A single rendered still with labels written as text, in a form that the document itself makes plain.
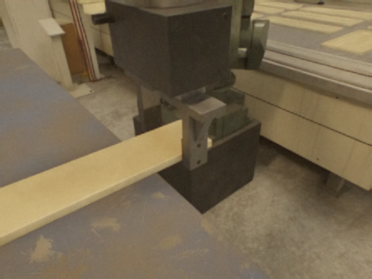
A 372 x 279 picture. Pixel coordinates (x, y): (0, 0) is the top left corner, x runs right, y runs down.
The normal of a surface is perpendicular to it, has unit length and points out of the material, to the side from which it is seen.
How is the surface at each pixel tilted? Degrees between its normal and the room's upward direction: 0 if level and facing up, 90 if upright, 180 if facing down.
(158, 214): 0
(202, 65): 90
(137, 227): 0
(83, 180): 0
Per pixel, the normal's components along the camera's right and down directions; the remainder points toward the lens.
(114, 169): -0.02, -0.83
